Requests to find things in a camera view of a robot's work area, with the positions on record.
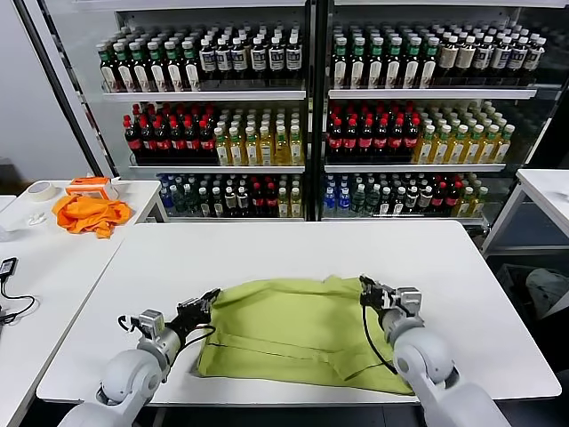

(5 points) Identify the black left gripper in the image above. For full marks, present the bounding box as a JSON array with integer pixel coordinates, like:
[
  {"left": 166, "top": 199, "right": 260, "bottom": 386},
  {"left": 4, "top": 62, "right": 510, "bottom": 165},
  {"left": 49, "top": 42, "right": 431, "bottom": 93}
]
[{"left": 175, "top": 287, "right": 222, "bottom": 339}]

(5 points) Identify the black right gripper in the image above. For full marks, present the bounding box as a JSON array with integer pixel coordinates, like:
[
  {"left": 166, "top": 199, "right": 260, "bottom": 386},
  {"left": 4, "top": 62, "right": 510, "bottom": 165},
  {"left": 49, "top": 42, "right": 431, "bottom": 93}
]
[{"left": 358, "top": 275, "right": 397, "bottom": 312}]

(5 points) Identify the lime green t-shirt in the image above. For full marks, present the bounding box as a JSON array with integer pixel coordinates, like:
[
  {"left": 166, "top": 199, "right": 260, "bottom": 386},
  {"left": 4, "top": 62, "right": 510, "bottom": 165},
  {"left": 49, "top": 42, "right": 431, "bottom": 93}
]
[{"left": 195, "top": 275, "right": 417, "bottom": 396}]

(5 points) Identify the white cabinet shelf board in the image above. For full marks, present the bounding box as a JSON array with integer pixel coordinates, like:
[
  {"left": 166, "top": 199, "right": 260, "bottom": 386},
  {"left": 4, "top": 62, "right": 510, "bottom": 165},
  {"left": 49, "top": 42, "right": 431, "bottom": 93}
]
[
  {"left": 322, "top": 216, "right": 485, "bottom": 225},
  {"left": 166, "top": 216, "right": 307, "bottom": 223},
  {"left": 324, "top": 163, "right": 507, "bottom": 173},
  {"left": 73, "top": 0, "right": 308, "bottom": 11},
  {"left": 327, "top": 88, "right": 538, "bottom": 101},
  {"left": 128, "top": 165, "right": 307, "bottom": 174},
  {"left": 101, "top": 90, "right": 308, "bottom": 104},
  {"left": 333, "top": 0, "right": 565, "bottom": 9}
]

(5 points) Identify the white side table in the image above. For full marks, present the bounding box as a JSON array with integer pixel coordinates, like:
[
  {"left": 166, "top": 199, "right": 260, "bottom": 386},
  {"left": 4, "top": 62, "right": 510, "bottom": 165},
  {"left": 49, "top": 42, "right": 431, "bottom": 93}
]
[
  {"left": 0, "top": 222, "right": 128, "bottom": 427},
  {"left": 12, "top": 180, "right": 169, "bottom": 244},
  {"left": 482, "top": 168, "right": 569, "bottom": 259}
]

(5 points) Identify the black crate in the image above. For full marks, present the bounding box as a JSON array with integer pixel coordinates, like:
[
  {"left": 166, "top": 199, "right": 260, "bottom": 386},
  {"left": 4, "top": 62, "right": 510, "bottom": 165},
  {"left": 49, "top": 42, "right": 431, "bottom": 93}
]
[{"left": 495, "top": 263, "right": 534, "bottom": 312}]

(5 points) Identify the yellow tea bottle green label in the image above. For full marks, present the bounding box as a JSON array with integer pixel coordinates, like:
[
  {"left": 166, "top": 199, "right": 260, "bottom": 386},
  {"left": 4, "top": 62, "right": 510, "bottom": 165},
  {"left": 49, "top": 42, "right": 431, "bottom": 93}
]
[
  {"left": 429, "top": 125, "right": 452, "bottom": 165},
  {"left": 244, "top": 126, "right": 260, "bottom": 168},
  {"left": 461, "top": 125, "right": 485, "bottom": 165},
  {"left": 413, "top": 125, "right": 436, "bottom": 165},
  {"left": 228, "top": 127, "right": 245, "bottom": 168},
  {"left": 288, "top": 125, "right": 306, "bottom": 167},
  {"left": 274, "top": 125, "right": 290, "bottom": 167},
  {"left": 444, "top": 125, "right": 468, "bottom": 165},
  {"left": 213, "top": 127, "right": 231, "bottom": 168},
  {"left": 492, "top": 125, "right": 516, "bottom": 165},
  {"left": 477, "top": 125, "right": 501, "bottom": 165},
  {"left": 259, "top": 126, "right": 275, "bottom": 168}
]

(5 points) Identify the crumpled orange cloth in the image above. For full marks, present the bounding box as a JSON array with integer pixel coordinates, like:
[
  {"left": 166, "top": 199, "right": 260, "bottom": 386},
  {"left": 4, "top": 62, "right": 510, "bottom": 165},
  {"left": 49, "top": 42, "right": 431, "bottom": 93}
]
[{"left": 52, "top": 195, "right": 134, "bottom": 240}]

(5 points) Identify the orange and white box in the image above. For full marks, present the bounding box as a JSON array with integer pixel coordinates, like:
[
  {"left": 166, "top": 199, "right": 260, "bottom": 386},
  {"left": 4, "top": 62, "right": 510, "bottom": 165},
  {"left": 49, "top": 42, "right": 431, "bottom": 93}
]
[{"left": 65, "top": 176, "right": 121, "bottom": 202}]

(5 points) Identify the glass beverage display cabinet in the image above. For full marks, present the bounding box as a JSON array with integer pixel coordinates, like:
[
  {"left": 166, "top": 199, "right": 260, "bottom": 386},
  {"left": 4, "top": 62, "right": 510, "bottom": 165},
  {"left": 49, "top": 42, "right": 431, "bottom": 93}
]
[{"left": 70, "top": 0, "right": 569, "bottom": 225}]

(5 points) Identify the grey bag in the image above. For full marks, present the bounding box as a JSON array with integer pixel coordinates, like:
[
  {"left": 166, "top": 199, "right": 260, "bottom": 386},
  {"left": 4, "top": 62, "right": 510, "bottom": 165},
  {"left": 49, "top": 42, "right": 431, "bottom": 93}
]
[{"left": 524, "top": 268, "right": 569, "bottom": 322}]

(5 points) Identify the beige masking tape roll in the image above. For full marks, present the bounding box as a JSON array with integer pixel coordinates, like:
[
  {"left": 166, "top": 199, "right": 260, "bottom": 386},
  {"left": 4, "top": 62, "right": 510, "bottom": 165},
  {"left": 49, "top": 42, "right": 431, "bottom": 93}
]
[{"left": 26, "top": 181, "right": 59, "bottom": 205}]

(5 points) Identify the green cap tea bottle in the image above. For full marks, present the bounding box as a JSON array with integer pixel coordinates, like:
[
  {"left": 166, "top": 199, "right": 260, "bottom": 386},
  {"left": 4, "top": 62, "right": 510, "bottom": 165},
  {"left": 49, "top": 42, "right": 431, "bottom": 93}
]
[
  {"left": 113, "top": 43, "right": 136, "bottom": 93},
  {"left": 147, "top": 42, "right": 169, "bottom": 93},
  {"left": 384, "top": 37, "right": 404, "bottom": 89},
  {"left": 164, "top": 41, "right": 186, "bottom": 93},
  {"left": 367, "top": 37, "right": 386, "bottom": 89},
  {"left": 129, "top": 42, "right": 152, "bottom": 93},
  {"left": 402, "top": 37, "right": 422, "bottom": 89},
  {"left": 98, "top": 43, "right": 119, "bottom": 93},
  {"left": 181, "top": 40, "right": 202, "bottom": 93},
  {"left": 349, "top": 37, "right": 368, "bottom": 89},
  {"left": 420, "top": 37, "right": 439, "bottom": 89},
  {"left": 332, "top": 37, "right": 350, "bottom": 89}
]

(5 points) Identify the blue label dark drink bottle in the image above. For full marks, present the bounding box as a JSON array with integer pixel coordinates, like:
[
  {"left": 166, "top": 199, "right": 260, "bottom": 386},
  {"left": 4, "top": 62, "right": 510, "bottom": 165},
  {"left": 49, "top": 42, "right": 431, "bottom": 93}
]
[
  {"left": 250, "top": 37, "right": 268, "bottom": 83},
  {"left": 490, "top": 36, "right": 512, "bottom": 81},
  {"left": 523, "top": 37, "right": 547, "bottom": 81},
  {"left": 473, "top": 36, "right": 493, "bottom": 81},
  {"left": 215, "top": 38, "right": 235, "bottom": 84},
  {"left": 198, "top": 38, "right": 218, "bottom": 84},
  {"left": 284, "top": 36, "right": 304, "bottom": 83},
  {"left": 508, "top": 37, "right": 529, "bottom": 81},
  {"left": 268, "top": 36, "right": 286, "bottom": 83},
  {"left": 232, "top": 37, "right": 251, "bottom": 84}
]

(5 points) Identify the beige label dark drink bottle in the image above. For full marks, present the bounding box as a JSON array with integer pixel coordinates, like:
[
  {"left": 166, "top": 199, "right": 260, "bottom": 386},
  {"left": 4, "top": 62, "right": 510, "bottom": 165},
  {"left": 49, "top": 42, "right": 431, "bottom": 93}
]
[
  {"left": 437, "top": 36, "right": 459, "bottom": 81},
  {"left": 455, "top": 36, "right": 477, "bottom": 81}
]

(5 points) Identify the black framed glass door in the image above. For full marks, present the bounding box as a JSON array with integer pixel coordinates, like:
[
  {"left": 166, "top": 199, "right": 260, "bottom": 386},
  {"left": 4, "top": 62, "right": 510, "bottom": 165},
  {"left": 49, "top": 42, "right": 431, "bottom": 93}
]
[
  {"left": 519, "top": 0, "right": 569, "bottom": 179},
  {"left": 12, "top": 0, "right": 134, "bottom": 181}
]

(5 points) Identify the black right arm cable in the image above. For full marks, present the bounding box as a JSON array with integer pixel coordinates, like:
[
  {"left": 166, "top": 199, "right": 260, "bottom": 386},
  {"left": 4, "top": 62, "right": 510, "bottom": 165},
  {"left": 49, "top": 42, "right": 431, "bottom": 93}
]
[{"left": 362, "top": 302, "right": 399, "bottom": 375}]

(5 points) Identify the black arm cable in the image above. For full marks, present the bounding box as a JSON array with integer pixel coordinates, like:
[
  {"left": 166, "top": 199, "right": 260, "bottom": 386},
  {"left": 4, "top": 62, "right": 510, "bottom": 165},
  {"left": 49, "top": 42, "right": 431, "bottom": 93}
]
[
  {"left": 117, "top": 314, "right": 218, "bottom": 355},
  {"left": 362, "top": 302, "right": 399, "bottom": 375}
]

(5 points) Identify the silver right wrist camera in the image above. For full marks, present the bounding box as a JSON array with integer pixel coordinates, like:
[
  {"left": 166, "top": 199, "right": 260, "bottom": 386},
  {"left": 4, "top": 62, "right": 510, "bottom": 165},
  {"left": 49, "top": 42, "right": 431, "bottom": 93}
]
[{"left": 393, "top": 287, "right": 423, "bottom": 318}]

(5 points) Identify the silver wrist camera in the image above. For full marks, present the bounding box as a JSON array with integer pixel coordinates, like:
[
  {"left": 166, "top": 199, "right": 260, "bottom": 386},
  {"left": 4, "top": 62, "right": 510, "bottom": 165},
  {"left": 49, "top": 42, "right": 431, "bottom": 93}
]
[
  {"left": 137, "top": 310, "right": 168, "bottom": 339},
  {"left": 393, "top": 287, "right": 423, "bottom": 318}
]

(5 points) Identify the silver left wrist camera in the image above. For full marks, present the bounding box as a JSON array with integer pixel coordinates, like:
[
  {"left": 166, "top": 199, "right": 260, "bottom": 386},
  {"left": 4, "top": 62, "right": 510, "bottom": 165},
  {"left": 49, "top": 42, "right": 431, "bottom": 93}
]
[{"left": 137, "top": 310, "right": 168, "bottom": 339}]

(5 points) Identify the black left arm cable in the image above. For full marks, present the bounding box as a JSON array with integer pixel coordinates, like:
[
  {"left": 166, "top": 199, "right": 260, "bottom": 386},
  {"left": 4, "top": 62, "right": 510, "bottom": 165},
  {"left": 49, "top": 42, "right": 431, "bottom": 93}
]
[{"left": 117, "top": 314, "right": 218, "bottom": 355}]

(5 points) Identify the black adapter cable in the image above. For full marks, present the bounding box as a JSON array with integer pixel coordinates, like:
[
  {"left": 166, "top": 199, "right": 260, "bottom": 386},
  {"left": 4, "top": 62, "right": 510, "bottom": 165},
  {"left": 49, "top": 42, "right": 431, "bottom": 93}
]
[{"left": 0, "top": 275, "right": 36, "bottom": 328}]

